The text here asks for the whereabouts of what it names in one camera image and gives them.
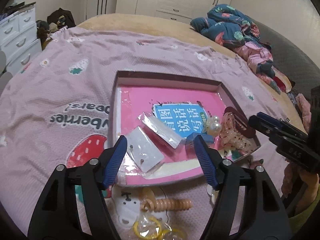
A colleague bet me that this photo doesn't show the beige spiral hair tie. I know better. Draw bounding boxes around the beige spiral hair tie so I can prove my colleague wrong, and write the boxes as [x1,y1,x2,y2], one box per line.
[140,189,193,212]

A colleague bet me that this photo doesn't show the white door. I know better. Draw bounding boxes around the white door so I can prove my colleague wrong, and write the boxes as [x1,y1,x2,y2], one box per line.
[85,0,119,22]

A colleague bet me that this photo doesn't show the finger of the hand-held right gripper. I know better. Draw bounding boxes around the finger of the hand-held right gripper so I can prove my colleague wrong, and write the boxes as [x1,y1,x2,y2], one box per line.
[248,115,284,142]
[257,112,309,137]

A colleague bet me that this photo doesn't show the pile of clothes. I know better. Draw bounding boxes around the pile of clothes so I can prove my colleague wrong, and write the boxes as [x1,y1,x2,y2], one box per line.
[36,20,68,50]

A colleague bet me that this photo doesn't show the dark bag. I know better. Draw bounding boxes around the dark bag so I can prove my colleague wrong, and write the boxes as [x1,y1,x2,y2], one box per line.
[47,8,77,29]

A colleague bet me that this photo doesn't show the bag of yellow hair ties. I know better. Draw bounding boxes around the bag of yellow hair ties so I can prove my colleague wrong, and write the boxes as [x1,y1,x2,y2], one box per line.
[132,216,187,240]

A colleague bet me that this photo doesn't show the pink book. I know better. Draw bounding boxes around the pink book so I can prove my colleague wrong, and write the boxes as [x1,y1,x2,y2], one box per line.
[119,85,258,180]

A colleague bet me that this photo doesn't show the purple strawberry print blanket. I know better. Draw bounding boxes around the purple strawberry print blanket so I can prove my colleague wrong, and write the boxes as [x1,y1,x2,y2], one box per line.
[0,26,295,240]

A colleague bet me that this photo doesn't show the polka dot pearl bow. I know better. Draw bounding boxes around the polka dot pearl bow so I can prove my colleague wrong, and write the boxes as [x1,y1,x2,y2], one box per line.
[203,112,253,155]

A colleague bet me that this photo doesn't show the grey quilted headboard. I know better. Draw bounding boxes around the grey quilted headboard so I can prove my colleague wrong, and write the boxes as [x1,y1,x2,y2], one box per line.
[244,15,320,100]

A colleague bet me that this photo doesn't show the shallow brown cardboard box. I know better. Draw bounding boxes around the shallow brown cardboard box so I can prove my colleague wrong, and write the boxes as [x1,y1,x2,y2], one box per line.
[110,70,262,188]

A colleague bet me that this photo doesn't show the pink fluffy cloth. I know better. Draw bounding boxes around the pink fluffy cloth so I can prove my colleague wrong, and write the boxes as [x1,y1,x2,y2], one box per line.
[295,93,313,130]

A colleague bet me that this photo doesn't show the dark blue floral quilt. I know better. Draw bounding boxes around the dark blue floral quilt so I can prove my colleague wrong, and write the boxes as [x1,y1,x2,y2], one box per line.
[190,4,260,48]

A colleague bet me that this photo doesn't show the white earring stud card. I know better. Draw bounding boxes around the white earring stud card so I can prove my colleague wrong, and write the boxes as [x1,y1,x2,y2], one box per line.
[125,126,165,173]

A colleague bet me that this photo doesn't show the clear-wrapped white jewelry card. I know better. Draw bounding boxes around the clear-wrapped white jewelry card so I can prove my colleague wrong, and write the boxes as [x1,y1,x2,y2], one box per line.
[137,112,187,153]

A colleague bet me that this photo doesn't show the person's right forearm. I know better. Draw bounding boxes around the person's right forearm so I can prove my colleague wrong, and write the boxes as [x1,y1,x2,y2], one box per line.
[281,162,320,233]

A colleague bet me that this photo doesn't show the white drawer cabinet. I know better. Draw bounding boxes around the white drawer cabinet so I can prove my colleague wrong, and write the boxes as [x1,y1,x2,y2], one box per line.
[0,4,42,68]

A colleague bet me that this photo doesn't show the pink floral cloth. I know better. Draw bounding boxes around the pink floral cloth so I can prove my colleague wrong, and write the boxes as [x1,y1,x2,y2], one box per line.
[234,41,292,94]

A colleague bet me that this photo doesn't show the dark red hair clip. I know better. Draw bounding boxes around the dark red hair clip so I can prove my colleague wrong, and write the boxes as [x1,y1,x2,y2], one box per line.
[224,106,257,138]

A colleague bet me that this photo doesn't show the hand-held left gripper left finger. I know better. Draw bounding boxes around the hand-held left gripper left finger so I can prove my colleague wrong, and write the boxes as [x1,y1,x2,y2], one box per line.
[31,135,128,240]

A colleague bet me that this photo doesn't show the small blue box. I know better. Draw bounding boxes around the small blue box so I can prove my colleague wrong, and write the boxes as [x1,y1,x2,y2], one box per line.
[185,133,215,153]

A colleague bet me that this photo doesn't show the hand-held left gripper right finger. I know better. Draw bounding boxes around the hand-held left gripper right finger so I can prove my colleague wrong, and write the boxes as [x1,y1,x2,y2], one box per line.
[194,135,293,240]

